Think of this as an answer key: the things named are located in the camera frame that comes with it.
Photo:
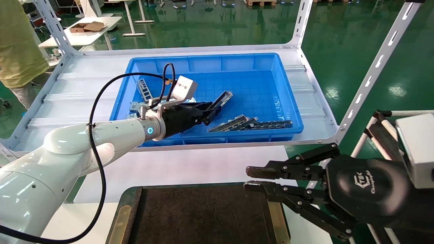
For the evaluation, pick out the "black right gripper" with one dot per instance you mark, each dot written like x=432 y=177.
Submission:
x=366 y=183

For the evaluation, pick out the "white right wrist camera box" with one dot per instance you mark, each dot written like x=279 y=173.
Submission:
x=417 y=149

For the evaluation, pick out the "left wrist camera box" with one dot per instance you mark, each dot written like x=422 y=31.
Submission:
x=184 y=87

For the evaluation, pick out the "dark metal rail part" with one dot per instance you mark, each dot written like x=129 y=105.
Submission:
x=249 y=121

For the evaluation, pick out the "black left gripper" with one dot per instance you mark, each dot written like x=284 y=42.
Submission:
x=179 y=118

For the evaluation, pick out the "white tube frame black pads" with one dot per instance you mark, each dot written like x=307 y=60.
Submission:
x=383 y=137

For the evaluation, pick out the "white metal shelf rack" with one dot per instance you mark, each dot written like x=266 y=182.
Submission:
x=84 y=88

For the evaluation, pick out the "silver slotted metal bracket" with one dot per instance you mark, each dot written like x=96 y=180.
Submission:
x=131 y=116
x=134 y=106

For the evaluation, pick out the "black perforated metal rail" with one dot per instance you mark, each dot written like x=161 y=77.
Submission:
x=271 y=124

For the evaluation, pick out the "blue plastic bin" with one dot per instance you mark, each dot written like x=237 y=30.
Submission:
x=244 y=84

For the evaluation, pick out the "white table with feet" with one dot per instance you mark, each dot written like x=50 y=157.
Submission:
x=131 y=20

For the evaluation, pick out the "dark ladder-shaped metal part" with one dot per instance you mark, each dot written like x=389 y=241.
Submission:
x=145 y=90

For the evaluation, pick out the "grey metal rail part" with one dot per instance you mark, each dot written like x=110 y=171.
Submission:
x=223 y=97

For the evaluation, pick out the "wooden pallet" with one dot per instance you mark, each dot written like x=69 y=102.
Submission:
x=261 y=2

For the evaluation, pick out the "person in yellow gown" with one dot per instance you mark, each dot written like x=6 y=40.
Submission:
x=17 y=40

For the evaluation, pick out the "black container tray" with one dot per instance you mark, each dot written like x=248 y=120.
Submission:
x=203 y=217

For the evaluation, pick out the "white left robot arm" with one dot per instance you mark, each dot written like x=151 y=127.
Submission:
x=51 y=162

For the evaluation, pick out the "open flat cardboard box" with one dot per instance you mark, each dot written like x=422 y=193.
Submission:
x=86 y=27

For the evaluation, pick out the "white rounded table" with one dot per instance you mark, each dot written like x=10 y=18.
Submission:
x=91 y=35

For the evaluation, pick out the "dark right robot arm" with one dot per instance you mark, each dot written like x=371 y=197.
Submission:
x=420 y=217

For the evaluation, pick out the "grey brackets right pile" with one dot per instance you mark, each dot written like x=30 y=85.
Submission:
x=227 y=123

